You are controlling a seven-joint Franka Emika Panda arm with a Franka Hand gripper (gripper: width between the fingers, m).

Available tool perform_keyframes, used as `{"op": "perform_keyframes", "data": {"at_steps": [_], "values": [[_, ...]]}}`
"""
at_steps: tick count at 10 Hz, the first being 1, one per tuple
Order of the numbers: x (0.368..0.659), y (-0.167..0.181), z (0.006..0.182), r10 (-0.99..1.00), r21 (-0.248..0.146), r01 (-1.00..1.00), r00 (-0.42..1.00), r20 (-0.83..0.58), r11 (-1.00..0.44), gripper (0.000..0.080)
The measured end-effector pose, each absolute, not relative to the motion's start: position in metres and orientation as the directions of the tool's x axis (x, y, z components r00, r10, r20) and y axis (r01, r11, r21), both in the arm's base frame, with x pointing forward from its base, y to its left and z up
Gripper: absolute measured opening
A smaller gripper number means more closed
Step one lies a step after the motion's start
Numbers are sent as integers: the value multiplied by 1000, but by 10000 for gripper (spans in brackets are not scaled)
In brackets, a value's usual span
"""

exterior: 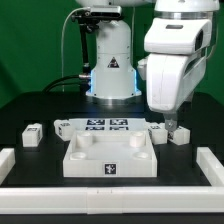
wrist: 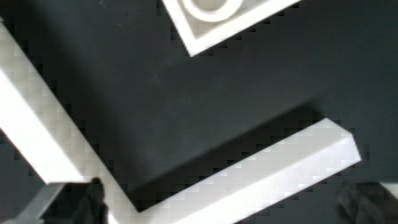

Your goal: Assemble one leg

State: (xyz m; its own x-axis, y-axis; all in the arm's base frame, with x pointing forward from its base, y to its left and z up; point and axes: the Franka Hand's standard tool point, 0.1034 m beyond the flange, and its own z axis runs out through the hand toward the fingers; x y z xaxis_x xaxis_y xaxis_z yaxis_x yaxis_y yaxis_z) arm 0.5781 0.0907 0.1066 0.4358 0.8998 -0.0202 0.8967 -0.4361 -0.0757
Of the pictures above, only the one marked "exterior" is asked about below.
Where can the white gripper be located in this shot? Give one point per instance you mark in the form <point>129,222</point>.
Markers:
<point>170,79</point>

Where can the white square tabletop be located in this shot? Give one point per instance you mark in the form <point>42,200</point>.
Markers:
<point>110,154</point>

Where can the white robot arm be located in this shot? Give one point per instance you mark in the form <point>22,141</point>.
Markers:
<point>112,78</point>

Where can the white U-shaped fence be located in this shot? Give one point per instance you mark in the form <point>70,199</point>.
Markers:
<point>122,200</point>

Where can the white marker base plate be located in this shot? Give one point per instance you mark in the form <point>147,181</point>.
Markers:
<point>108,124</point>

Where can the black camera stand pole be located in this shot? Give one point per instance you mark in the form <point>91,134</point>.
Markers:
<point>86,64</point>

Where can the black camera on mount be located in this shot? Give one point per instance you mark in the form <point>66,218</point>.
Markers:
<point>98,13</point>

